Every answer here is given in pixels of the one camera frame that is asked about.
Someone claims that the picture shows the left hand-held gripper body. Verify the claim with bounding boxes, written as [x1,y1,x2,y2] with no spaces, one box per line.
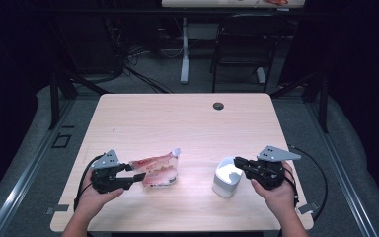
[90,149,129,195]

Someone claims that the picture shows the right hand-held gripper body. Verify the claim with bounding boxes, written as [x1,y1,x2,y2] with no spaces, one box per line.
[246,145,302,192]

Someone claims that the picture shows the white flip-lid container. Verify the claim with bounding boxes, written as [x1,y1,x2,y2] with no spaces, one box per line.
[211,155,244,199]

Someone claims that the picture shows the person's right hand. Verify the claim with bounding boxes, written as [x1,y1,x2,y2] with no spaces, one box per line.
[250,160,299,219]

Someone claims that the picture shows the person's left hand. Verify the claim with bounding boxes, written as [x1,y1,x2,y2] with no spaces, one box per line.
[73,167,126,222]

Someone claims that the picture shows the black floor socket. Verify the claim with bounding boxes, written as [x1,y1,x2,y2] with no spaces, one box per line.
[51,132,73,149]

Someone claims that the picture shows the black metal stand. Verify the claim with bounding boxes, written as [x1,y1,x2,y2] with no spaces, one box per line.
[269,70,331,134]
[46,65,111,131]

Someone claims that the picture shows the grey fabric sheet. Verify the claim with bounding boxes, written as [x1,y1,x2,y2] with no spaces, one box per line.
[325,95,379,237]

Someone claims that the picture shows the black folding chair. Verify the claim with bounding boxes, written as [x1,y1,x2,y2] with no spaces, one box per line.
[209,13,291,94]

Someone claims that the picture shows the white-legged desk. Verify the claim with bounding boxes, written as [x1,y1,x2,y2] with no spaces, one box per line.
[161,0,306,85]

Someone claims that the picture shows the left hand-held gripper black cable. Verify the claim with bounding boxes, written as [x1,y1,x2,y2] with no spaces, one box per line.
[72,153,106,212]

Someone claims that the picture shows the hand-held gripper black cable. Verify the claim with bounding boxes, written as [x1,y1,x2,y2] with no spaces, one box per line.
[72,153,106,212]
[281,144,329,225]

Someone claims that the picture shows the right hand-held gripper black cable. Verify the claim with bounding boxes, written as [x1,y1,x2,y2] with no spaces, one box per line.
[281,144,329,225]

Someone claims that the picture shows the aluminium floor rail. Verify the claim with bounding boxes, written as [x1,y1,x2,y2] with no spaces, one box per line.
[0,98,77,237]
[304,98,379,237]

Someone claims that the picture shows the tangle of black floor cables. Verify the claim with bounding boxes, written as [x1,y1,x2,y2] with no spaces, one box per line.
[102,16,176,95]

